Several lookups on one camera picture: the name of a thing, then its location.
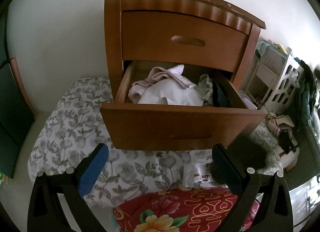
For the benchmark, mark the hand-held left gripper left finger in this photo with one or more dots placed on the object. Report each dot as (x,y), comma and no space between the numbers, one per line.
(93,169)

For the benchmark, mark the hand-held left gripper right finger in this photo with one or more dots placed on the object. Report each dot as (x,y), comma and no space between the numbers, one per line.
(226,169)

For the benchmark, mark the dark fuzzy cloth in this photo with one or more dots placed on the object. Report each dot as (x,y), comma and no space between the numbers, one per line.
(250,151)

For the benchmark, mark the white shirt with red print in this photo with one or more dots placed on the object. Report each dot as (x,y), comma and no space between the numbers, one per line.
(195,172)

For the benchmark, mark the deep wooden drawer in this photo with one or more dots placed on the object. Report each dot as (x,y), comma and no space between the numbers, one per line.
(150,124)

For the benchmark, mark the green lacy cloth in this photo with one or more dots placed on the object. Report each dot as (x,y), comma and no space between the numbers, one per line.
(206,86)

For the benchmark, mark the lilac cloth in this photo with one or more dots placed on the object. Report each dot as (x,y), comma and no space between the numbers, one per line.
(138,91)

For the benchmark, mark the white cloth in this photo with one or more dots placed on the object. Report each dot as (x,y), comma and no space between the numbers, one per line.
(175,95)

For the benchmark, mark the pink striped towel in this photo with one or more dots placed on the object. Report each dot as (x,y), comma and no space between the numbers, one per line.
(170,74)

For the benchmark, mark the grey floral bed sheet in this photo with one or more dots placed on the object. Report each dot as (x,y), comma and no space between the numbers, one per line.
(70,131)

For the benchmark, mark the red floral blanket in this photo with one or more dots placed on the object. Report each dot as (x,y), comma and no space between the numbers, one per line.
(200,212)

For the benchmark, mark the small black object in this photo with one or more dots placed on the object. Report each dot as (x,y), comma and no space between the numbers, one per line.
(287,140)

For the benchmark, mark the green printed box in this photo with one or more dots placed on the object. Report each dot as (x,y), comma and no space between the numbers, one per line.
(3,178)

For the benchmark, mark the white laundry basket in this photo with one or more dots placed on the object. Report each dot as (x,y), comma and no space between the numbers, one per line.
(282,86)

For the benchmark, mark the dark green hanging clothes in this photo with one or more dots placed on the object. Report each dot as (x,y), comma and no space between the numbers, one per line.
(306,96)

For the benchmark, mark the white shelf unit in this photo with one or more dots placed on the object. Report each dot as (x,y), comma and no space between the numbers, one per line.
(267,69)

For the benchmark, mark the brown wooden board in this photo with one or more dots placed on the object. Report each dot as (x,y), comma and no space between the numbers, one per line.
(21,81)

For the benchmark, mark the wooden nightstand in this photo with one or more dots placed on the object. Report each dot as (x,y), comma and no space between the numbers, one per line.
(113,34)

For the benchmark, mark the shallow wooden drawer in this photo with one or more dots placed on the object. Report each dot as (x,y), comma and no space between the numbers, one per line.
(150,39)

